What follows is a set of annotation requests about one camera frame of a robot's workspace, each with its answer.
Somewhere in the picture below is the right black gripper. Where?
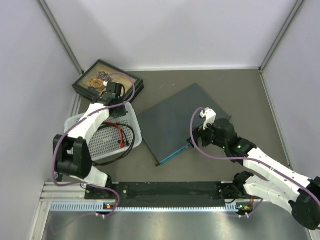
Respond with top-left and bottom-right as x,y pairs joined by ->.
187,118 -> 227,150

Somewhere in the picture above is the dark blue network switch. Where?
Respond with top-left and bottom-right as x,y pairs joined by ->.
137,83 -> 231,167

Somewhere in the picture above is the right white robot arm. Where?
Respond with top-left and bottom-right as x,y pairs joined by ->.
188,118 -> 320,231

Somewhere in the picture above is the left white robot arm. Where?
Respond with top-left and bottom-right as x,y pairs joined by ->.
52,81 -> 126,199

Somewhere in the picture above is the white perforated plastic basket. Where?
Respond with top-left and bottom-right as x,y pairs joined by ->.
64,103 -> 142,162

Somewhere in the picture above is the black compartment jewelry box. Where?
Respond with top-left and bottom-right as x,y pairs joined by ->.
72,59 -> 144,101

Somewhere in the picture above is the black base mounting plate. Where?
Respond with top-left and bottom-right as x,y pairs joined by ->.
84,181 -> 251,208

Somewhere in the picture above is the black cable in basket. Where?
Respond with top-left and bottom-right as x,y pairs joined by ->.
92,122 -> 137,167

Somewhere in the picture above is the red cable in basket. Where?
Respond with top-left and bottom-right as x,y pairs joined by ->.
103,121 -> 127,148

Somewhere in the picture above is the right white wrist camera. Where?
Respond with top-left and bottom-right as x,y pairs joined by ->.
199,107 -> 217,130

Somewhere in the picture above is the white slotted cable duct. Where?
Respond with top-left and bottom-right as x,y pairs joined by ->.
50,202 -> 239,213

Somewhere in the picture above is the aluminium frame rail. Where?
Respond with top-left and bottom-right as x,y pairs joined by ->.
39,181 -> 313,203

